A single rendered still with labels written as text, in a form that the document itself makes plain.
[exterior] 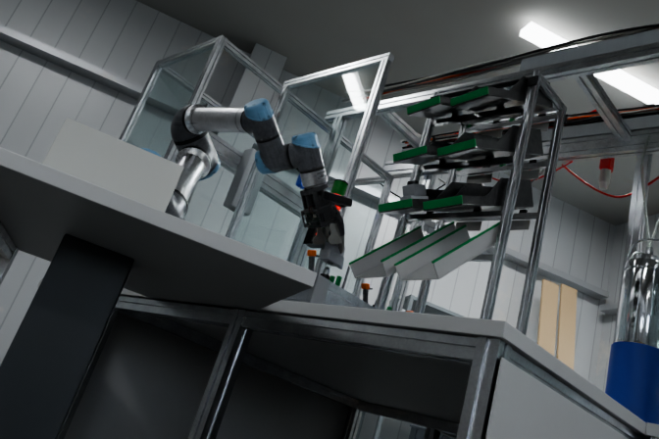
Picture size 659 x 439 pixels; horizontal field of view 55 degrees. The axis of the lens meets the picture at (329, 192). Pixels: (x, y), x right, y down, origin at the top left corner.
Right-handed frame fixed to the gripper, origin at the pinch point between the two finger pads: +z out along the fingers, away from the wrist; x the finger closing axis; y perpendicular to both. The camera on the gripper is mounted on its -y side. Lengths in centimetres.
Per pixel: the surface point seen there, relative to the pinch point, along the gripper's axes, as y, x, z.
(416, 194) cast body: -1.2, 32.4, -14.4
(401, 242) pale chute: -3.4, 22.4, -0.6
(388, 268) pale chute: 16.0, 32.7, -0.2
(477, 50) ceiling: -306, -116, -54
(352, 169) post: -34.1, -17.6, -17.8
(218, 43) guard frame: -40, -82, -76
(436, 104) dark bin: -20, 32, -35
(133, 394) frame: 39, -75, 41
